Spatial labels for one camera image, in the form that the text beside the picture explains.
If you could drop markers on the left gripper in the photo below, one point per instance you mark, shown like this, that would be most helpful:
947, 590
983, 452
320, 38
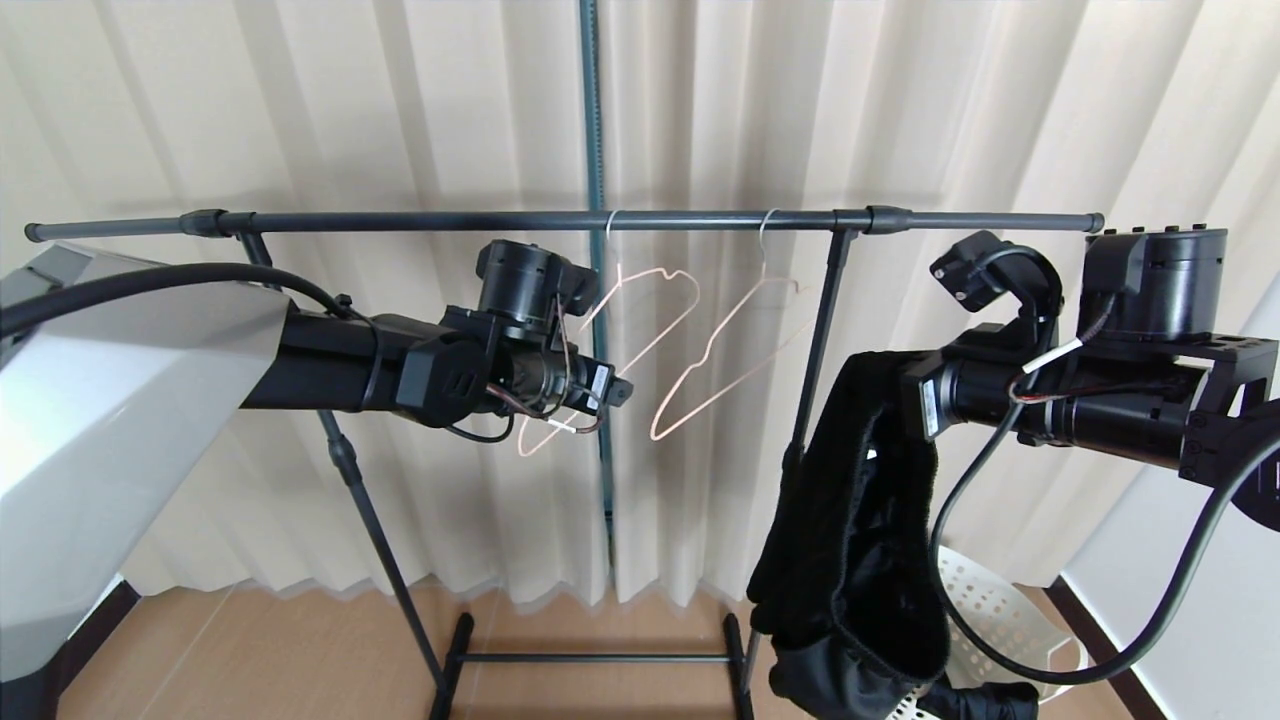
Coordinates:
550, 380

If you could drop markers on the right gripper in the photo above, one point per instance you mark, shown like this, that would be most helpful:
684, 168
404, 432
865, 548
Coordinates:
985, 395

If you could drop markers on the pink clothes hanger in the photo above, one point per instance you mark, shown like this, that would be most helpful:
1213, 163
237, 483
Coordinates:
762, 250
608, 240

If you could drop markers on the black shorts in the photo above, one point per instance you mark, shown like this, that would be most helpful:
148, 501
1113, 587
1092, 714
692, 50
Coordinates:
840, 520

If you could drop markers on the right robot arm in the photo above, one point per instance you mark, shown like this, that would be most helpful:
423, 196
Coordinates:
1160, 280

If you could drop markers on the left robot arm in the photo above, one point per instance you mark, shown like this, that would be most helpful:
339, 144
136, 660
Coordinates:
100, 420

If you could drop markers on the black clothes rack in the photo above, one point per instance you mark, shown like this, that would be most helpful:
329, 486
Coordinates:
500, 221

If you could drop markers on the white laundry basket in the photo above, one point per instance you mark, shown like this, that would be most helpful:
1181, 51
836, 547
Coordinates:
1000, 610

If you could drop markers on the beige curtain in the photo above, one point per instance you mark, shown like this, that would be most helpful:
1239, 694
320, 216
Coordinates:
400, 120
800, 100

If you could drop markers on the black garment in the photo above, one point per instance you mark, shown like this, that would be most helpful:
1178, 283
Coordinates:
985, 702

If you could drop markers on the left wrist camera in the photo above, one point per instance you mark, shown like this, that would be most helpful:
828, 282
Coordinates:
575, 285

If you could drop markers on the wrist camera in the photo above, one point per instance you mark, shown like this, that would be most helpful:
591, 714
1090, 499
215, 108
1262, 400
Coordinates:
575, 285
965, 270

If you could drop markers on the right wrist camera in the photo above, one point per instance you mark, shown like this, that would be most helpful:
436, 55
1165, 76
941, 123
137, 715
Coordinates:
965, 270

